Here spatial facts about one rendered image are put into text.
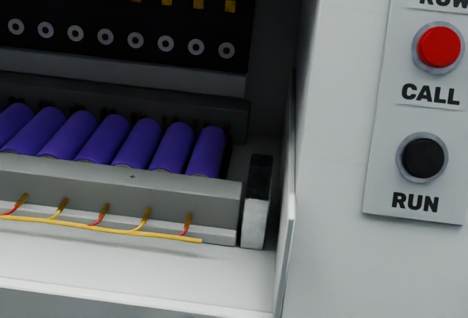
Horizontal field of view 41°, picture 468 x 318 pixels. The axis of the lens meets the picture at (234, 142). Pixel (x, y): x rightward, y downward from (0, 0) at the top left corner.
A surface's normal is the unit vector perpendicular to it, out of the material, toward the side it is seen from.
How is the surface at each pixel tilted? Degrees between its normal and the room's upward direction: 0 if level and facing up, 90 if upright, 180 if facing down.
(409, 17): 90
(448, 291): 90
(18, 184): 110
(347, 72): 90
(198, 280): 19
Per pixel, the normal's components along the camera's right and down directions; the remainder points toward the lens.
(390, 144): -0.06, 0.08
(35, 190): -0.09, 0.41
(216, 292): 0.09, -0.90
